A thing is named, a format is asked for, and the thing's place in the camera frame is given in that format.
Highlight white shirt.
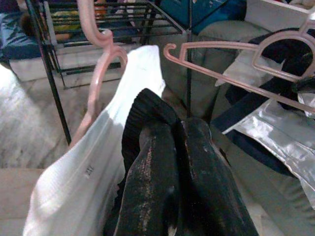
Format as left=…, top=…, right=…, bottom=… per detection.
left=22, top=45, right=166, bottom=236

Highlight blue storage bin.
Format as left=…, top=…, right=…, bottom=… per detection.
left=159, top=0, right=247, bottom=34

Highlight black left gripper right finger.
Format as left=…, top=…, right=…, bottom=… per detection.
left=172, top=117, right=259, bottom=236

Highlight yellow green plush toy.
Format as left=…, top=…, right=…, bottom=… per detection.
left=51, top=9, right=76, bottom=41

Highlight navy jersey white sleeves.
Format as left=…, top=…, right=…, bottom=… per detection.
left=211, top=36, right=315, bottom=197

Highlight grey green leather sofa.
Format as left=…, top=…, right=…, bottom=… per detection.
left=147, top=19, right=315, bottom=236

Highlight black metal drying rack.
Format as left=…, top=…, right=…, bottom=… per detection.
left=24, top=0, right=195, bottom=146

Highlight pink plastic hanger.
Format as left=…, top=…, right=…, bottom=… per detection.
left=70, top=0, right=128, bottom=149
left=163, top=13, right=315, bottom=114

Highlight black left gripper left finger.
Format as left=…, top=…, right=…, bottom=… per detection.
left=115, top=125, right=183, bottom=236

